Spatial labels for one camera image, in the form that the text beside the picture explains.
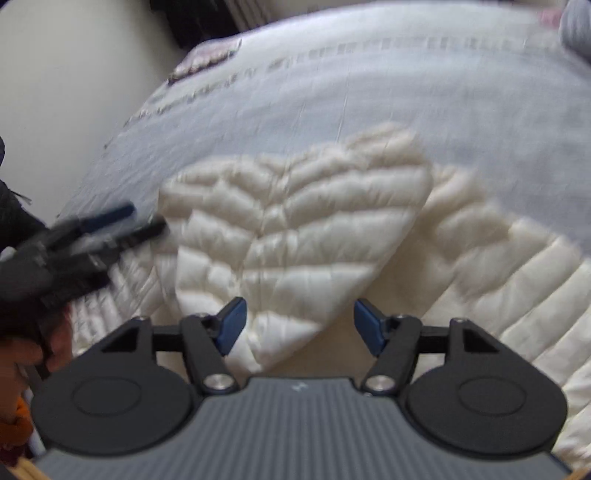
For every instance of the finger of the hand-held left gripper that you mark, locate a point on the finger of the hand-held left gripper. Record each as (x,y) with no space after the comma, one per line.
(111,216)
(138,233)

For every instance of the dark hanging clothes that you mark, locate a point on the dark hanging clothes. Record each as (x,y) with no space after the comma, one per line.
(189,18)

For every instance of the grey patterned curtain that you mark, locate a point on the grey patterned curtain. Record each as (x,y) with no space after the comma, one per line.
(249,11)

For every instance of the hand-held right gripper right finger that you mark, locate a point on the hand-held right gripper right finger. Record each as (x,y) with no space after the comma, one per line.
(369,328)

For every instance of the person's left hand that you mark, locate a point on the person's left hand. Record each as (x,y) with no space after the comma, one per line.
(18,369)

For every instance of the white quilted down jacket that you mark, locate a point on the white quilted down jacket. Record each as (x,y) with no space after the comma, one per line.
(300,221)

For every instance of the small pink cushion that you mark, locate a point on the small pink cushion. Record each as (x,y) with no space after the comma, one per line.
(549,17)

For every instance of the folded purple cloth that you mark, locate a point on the folded purple cloth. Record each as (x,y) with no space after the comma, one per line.
(205,62)

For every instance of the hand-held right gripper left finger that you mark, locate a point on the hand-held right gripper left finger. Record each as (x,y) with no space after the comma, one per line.
(232,325)

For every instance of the orange cloth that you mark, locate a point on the orange cloth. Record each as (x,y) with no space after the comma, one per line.
(16,429)

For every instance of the grey plush pillow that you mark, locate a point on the grey plush pillow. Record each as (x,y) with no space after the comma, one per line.
(577,23)

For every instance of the grey bed cover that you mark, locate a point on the grey bed cover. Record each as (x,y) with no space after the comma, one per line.
(369,83)

